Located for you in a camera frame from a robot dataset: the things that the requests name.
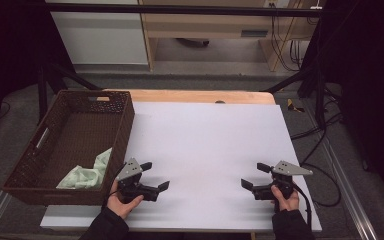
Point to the dark curtain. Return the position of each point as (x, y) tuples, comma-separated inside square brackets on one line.
[(370, 83), (10, 50)]

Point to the yellow and black tape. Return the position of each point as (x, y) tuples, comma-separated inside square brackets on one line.
[(292, 106)]

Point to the light wooden desk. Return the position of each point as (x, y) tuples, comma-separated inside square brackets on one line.
[(206, 25)]

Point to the person's right hand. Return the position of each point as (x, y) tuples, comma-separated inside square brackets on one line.
[(286, 202)]

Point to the brown woven basket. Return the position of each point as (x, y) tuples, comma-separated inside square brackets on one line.
[(76, 143)]

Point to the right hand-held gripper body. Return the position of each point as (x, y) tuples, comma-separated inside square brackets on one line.
[(281, 181)]

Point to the white plug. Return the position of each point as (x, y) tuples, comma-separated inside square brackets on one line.
[(316, 6)]

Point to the white cabinet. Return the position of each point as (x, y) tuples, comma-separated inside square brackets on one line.
[(100, 36)]

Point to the black metal stand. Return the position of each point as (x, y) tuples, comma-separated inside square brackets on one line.
[(42, 93), (319, 96)]

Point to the person's left hand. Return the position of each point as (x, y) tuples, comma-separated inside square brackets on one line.
[(121, 206)]

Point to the wooden table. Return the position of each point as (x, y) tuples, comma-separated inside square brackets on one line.
[(186, 96)]

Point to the black horizontal metal bar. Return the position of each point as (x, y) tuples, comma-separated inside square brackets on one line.
[(180, 9)]

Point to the light green garment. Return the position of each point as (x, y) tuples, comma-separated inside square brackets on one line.
[(83, 178)]

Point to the white board sheet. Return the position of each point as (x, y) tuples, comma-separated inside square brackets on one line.
[(206, 143)]

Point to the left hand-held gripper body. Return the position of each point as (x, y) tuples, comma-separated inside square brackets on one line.
[(130, 170)]

